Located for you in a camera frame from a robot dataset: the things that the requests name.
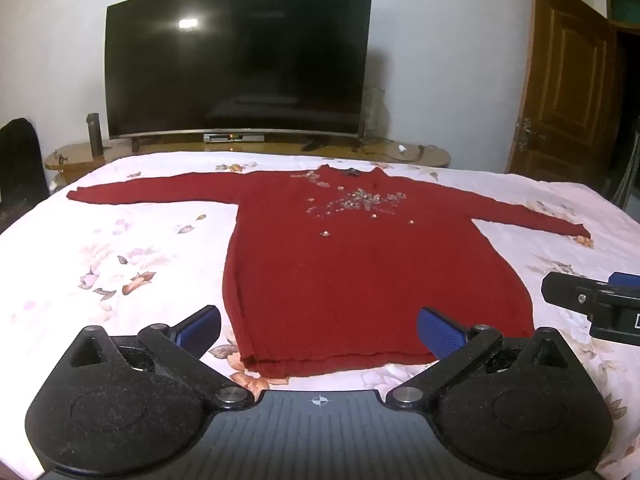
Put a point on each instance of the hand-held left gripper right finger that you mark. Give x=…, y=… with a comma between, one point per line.
x=442, y=332

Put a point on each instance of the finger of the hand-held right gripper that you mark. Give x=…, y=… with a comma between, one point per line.
x=570, y=290
x=625, y=278

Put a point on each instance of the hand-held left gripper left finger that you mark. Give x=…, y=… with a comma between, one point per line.
x=197, y=331

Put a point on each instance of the red knitted sweater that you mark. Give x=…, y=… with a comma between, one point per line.
x=350, y=280

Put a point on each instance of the floral bed sheet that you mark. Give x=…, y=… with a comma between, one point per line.
x=125, y=240

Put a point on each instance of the silver set-top box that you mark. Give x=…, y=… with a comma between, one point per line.
x=235, y=137

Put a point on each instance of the brown wooden door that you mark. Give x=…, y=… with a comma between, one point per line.
x=565, y=85

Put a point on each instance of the wooden television cabinet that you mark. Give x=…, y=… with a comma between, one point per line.
x=70, y=157

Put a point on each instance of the dark thermos bottle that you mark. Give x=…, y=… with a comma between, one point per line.
x=95, y=135

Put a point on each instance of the clear glass vase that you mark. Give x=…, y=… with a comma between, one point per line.
x=375, y=115

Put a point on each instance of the black chair back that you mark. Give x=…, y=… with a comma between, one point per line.
x=20, y=170

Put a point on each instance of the black curved television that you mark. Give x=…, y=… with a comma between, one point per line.
x=240, y=60

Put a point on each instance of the grey metal frame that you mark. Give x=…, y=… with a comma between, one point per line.
x=630, y=175

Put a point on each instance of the green window frame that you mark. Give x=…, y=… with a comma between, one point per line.
x=622, y=0

